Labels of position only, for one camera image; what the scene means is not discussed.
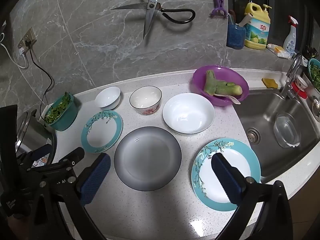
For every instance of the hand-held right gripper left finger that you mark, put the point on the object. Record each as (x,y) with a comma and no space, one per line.
(96,177)

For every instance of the small patterned white cup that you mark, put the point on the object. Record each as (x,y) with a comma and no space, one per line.
(301,83)

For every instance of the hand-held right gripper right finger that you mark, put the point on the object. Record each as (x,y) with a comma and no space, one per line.
(226,180)

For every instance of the green leafy vegetables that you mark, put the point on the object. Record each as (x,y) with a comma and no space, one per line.
(316,76)
(57,108)

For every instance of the person's left forearm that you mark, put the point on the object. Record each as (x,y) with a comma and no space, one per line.
(8,228)

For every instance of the sink drain strainer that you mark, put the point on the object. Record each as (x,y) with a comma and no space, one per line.
(253,135)

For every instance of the dark container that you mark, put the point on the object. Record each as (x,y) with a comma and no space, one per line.
(310,53)

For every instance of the blue utensil holder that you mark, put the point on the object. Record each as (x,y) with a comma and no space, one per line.
(235,37)

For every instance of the white spoon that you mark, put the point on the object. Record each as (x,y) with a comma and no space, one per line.
(233,100)

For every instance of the small white bowl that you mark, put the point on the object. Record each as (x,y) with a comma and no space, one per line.
(107,97)

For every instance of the small teal floral plate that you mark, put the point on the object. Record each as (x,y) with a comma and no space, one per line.
(101,132)

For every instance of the teal bowl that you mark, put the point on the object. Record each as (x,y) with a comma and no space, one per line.
(66,115)
(310,63)

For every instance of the yellow dish soap bottle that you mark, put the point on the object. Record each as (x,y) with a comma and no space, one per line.
(257,27)

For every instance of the round grey lid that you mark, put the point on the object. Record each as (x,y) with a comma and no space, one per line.
(316,105)

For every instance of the chrome faucet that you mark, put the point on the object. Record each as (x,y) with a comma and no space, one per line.
(291,77)

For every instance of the wall socket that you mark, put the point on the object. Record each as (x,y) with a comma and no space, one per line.
(28,36)

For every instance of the peeled green gourd piece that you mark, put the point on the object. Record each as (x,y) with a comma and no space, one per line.
(210,82)
(230,88)

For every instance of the steel pressure cooker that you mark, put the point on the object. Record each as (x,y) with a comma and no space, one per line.
(32,132)

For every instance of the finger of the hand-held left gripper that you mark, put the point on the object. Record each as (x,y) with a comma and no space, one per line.
(67,162)

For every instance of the white spray bottle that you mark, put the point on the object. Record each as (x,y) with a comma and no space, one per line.
(290,42)

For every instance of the yellow sponge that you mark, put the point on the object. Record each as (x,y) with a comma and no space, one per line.
(270,83)

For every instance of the large white bowl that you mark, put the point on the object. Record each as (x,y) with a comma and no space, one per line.
(188,113)

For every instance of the large teal floral plate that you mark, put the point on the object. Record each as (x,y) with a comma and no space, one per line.
(207,180)

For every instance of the stainless steel sink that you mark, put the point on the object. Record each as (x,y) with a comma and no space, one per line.
(265,120)

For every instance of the glass bowl in sink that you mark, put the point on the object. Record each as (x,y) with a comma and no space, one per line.
(286,130)

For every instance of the purple plastic bowl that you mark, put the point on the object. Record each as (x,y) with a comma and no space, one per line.
(225,73)

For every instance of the grey plate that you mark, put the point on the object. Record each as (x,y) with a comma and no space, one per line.
(147,158)

